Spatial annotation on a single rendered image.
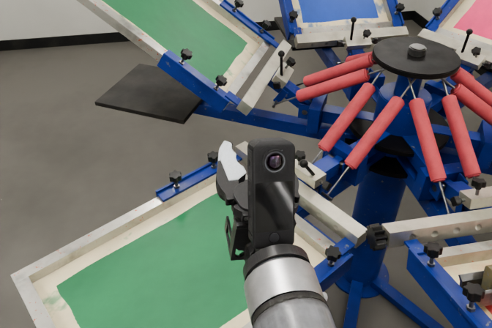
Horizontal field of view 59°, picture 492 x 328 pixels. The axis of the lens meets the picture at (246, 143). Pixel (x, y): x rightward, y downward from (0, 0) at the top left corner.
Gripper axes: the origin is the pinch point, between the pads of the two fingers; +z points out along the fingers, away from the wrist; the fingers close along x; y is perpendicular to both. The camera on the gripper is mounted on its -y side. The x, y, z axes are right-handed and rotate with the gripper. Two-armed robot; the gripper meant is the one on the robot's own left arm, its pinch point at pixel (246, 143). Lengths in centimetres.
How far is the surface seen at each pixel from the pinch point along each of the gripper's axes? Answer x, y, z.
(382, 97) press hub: 77, 43, 86
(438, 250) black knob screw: 58, 44, 13
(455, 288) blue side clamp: 59, 48, 5
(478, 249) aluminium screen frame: 76, 50, 18
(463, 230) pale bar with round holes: 76, 50, 24
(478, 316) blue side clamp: 58, 45, -4
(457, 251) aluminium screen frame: 70, 51, 18
